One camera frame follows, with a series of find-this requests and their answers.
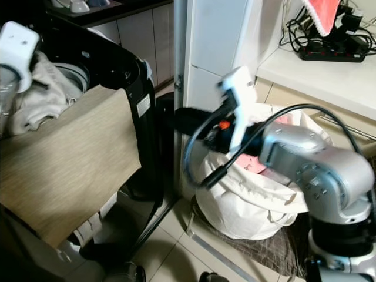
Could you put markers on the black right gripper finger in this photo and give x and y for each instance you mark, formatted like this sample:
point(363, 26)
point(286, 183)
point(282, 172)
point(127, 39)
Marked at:
point(188, 116)
point(192, 133)

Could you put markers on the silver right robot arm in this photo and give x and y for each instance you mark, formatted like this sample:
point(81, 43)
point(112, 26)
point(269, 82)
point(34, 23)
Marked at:
point(320, 170)

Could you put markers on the black washing machine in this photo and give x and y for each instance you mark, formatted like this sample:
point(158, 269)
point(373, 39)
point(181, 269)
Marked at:
point(123, 67)

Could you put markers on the pink garment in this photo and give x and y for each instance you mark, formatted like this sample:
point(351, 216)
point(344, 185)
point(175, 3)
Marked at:
point(249, 161)

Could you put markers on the white fabric laundry bag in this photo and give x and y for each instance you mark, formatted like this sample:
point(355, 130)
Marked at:
point(247, 208)

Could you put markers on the beige wooden cabinet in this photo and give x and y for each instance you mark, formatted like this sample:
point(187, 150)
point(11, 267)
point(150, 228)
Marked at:
point(144, 38)

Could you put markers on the beige woven cloth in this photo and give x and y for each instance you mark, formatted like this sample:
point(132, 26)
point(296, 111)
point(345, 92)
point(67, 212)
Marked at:
point(70, 170)

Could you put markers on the black power strip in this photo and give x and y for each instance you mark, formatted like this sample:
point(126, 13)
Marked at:
point(332, 54)

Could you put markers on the black robot right leg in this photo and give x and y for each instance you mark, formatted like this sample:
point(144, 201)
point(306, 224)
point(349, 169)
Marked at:
point(213, 277)

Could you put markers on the black robot leg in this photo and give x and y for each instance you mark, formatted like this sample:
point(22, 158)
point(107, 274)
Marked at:
point(213, 277)
point(126, 274)

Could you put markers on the light grey crumpled garment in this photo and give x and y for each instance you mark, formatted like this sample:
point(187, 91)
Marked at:
point(44, 97)

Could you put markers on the black robot left leg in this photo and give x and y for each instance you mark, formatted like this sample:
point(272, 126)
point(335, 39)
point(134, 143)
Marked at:
point(126, 274)

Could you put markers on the pink towel with white trim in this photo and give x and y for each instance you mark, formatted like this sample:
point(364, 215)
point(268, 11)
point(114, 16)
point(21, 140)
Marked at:
point(323, 14)

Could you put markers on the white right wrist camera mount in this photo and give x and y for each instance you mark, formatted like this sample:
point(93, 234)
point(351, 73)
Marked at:
point(238, 94)

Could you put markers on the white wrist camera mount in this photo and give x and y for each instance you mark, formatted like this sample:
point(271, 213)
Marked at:
point(238, 94)
point(19, 50)

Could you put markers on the grey metal door frame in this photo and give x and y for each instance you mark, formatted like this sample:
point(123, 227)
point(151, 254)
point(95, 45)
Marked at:
point(180, 64)

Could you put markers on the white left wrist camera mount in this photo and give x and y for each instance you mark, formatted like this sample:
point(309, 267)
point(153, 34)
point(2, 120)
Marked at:
point(19, 50)

